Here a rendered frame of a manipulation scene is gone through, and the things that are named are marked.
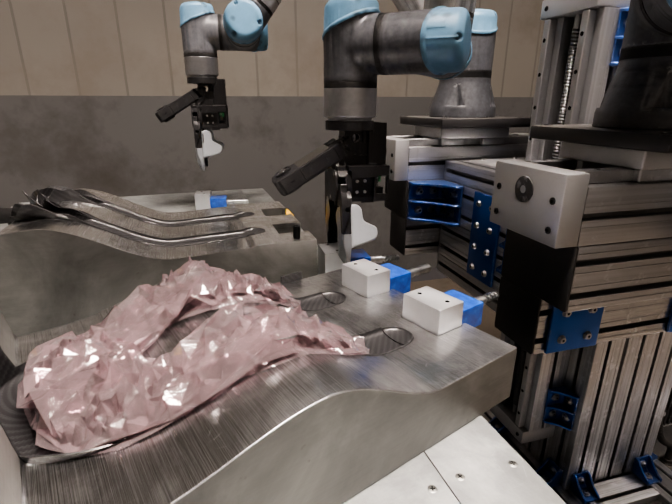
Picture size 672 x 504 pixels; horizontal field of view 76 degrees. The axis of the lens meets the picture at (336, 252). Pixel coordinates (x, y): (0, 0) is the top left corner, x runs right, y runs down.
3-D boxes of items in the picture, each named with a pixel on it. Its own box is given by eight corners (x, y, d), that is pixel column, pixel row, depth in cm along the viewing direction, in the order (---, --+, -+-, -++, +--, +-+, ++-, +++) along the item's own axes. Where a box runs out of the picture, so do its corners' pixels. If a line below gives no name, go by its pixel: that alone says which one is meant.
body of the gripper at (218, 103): (228, 131, 103) (223, 77, 99) (190, 132, 102) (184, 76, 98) (229, 129, 110) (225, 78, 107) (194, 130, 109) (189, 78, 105)
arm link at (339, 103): (330, 87, 57) (317, 89, 65) (331, 123, 59) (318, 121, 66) (384, 87, 59) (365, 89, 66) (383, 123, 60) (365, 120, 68)
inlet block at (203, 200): (249, 209, 117) (247, 189, 115) (249, 213, 112) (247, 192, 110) (198, 211, 114) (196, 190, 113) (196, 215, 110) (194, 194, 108)
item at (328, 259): (392, 267, 75) (393, 237, 74) (403, 278, 71) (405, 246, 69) (318, 274, 72) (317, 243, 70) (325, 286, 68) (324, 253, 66)
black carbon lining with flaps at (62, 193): (253, 221, 77) (249, 168, 74) (269, 248, 63) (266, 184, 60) (26, 240, 67) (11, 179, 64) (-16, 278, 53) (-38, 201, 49)
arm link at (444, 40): (478, 14, 58) (400, 20, 63) (464, -3, 49) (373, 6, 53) (472, 77, 61) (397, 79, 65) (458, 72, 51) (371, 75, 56)
